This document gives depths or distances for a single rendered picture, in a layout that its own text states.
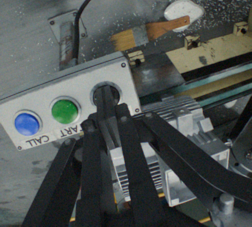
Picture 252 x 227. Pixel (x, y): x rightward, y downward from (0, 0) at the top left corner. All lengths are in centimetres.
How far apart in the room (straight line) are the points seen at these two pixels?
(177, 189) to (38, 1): 47
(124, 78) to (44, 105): 10
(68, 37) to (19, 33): 13
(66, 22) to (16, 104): 26
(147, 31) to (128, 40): 5
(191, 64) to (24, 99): 40
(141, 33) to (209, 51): 19
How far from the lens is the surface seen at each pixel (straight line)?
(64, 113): 23
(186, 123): 38
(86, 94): 22
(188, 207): 352
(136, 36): 49
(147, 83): 46
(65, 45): 37
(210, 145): 38
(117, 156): 36
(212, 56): 54
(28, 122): 24
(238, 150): 71
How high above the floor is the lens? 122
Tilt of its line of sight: 42 degrees down
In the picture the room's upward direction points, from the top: 162 degrees clockwise
